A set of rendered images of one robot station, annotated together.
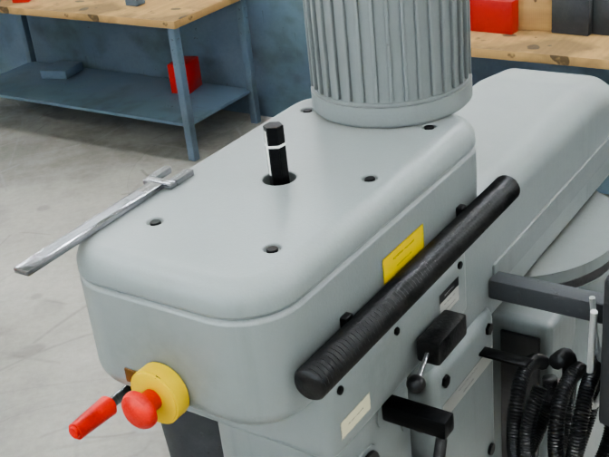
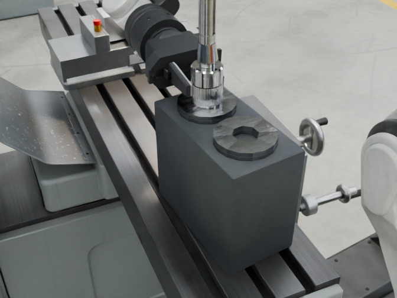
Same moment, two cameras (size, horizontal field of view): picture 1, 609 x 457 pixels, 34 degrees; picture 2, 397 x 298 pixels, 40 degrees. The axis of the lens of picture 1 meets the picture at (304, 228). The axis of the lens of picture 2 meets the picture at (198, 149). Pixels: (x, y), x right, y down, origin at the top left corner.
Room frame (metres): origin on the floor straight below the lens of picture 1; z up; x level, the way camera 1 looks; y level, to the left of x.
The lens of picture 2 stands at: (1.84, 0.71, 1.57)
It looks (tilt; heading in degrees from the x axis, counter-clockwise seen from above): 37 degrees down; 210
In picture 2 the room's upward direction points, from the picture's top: straight up
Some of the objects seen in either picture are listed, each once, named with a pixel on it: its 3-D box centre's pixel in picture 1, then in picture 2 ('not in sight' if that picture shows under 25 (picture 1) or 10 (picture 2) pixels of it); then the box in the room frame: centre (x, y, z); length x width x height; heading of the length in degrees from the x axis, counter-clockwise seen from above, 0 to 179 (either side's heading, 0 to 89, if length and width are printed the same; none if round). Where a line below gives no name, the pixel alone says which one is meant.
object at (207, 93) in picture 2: not in sight; (206, 86); (1.24, 0.37, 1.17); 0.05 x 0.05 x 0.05
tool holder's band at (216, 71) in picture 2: not in sight; (207, 67); (1.24, 0.37, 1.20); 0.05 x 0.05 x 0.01
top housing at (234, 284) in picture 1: (294, 237); not in sight; (0.99, 0.01, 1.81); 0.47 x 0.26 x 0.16; 144
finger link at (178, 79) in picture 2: not in sight; (177, 81); (1.25, 0.32, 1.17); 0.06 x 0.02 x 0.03; 59
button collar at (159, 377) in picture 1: (159, 393); not in sight; (0.80, 0.16, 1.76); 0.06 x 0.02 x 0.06; 54
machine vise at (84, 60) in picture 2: not in sight; (126, 41); (0.89, -0.05, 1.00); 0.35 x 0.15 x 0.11; 146
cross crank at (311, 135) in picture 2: not in sight; (300, 139); (0.58, 0.32, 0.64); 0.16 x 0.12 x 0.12; 144
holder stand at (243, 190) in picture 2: not in sight; (223, 170); (1.26, 0.41, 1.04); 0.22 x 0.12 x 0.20; 61
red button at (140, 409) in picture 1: (143, 406); not in sight; (0.78, 0.17, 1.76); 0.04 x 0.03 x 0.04; 54
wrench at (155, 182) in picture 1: (107, 216); not in sight; (0.92, 0.20, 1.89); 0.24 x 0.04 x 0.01; 146
